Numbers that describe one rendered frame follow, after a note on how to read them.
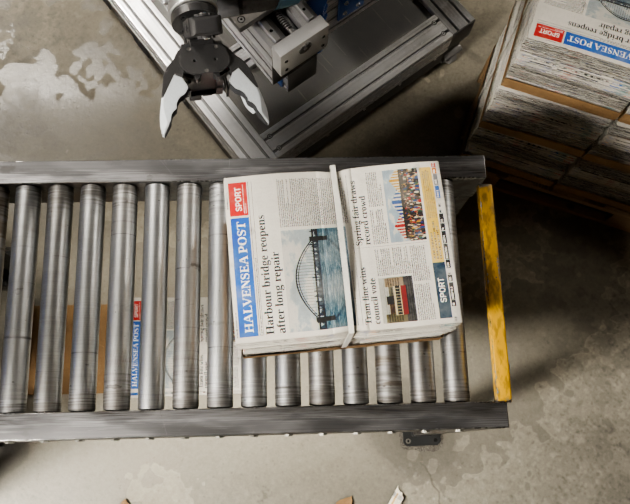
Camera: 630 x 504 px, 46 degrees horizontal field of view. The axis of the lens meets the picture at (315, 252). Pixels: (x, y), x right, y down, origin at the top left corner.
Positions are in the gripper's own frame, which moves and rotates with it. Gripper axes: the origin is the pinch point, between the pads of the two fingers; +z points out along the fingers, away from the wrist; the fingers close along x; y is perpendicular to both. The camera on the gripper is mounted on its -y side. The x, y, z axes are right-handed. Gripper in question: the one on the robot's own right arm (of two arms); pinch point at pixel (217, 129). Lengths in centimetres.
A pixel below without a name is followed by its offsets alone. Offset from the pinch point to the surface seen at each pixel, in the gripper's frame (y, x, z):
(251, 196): 19.6, -5.9, 3.7
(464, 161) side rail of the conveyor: 37, -53, -3
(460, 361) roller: 38, -42, 36
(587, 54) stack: 30, -84, -21
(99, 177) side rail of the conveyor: 47, 20, -14
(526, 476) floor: 113, -83, 67
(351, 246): 18.1, -20.5, 15.4
